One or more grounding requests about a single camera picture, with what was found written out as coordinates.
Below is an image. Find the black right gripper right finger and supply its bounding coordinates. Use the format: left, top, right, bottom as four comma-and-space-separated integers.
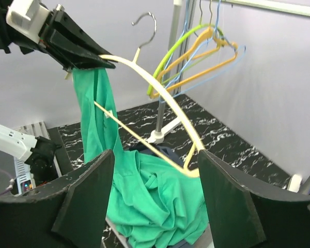
198, 150, 310, 247

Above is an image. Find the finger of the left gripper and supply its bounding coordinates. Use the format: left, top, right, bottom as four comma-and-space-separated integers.
56, 10, 111, 55
45, 29, 117, 71

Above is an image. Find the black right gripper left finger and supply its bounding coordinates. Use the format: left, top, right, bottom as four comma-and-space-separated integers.
15, 150, 114, 247

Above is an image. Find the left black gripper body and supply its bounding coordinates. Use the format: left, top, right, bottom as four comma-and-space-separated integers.
38, 5, 67, 71

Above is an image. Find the green t-shirt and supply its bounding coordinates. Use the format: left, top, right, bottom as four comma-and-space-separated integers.
72, 68, 208, 247

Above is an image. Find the lime green hanger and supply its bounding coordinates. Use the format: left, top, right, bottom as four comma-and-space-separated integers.
146, 0, 225, 96

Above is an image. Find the dark navy tank top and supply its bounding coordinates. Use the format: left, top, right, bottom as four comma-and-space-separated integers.
129, 144, 210, 248

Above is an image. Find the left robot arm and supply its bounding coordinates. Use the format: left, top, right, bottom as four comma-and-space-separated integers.
0, 1, 115, 247

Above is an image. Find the large white perforated basket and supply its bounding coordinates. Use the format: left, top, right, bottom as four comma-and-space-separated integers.
100, 218, 214, 248

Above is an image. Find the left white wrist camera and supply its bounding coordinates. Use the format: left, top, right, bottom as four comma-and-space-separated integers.
6, 0, 51, 44

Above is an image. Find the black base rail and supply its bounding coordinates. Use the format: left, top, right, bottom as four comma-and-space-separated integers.
48, 127, 73, 175

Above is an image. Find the white clothes rack frame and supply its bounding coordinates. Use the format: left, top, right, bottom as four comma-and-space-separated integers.
147, 1, 310, 195

